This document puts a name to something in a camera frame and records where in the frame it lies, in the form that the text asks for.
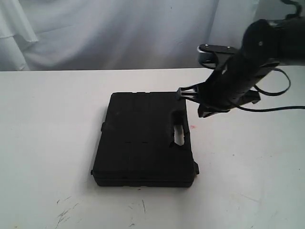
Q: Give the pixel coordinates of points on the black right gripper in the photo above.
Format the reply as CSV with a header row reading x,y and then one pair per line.
x,y
227,87

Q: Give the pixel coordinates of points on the black plastic tool case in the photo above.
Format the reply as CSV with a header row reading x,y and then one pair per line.
x,y
145,141

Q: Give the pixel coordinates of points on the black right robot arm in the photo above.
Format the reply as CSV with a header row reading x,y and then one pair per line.
x,y
266,46

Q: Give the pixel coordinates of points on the white backdrop curtain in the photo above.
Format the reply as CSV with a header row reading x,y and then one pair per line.
x,y
57,35

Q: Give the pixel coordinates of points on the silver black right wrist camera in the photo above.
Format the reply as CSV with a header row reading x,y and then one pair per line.
x,y
210,56

